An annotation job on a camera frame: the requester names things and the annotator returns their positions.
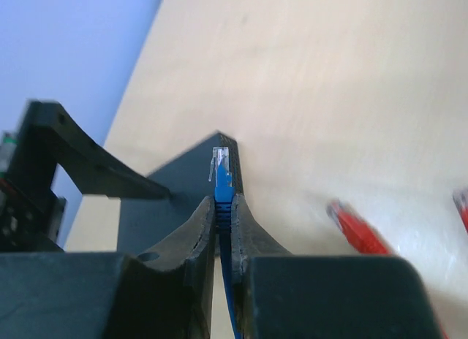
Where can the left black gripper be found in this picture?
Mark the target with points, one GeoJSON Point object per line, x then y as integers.
{"type": "Point", "coordinates": [48, 137]}

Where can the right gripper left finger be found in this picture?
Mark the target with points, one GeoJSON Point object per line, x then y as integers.
{"type": "Point", "coordinates": [166, 292]}

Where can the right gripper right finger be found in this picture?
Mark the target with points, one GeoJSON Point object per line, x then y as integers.
{"type": "Point", "coordinates": [248, 239]}

